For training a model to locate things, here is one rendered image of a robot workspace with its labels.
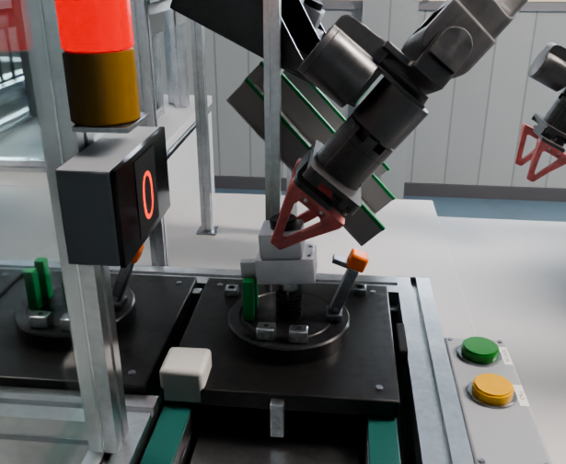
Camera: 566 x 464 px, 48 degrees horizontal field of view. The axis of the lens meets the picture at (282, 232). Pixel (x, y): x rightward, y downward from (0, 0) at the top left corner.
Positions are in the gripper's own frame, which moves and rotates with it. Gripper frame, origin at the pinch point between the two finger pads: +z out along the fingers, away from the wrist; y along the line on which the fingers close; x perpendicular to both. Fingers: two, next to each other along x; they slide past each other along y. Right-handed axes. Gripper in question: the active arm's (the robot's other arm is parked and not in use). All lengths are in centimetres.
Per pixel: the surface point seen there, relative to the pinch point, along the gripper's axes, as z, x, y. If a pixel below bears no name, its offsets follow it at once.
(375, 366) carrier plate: 3.0, 15.9, 6.2
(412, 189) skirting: 51, 101, -316
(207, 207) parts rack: 26, -5, -51
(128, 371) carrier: 19.1, -4.0, 9.8
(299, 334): 5.6, 7.7, 5.8
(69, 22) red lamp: -10.9, -23.8, 21.6
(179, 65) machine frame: 40, -38, -164
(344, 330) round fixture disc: 3.6, 12.1, 2.4
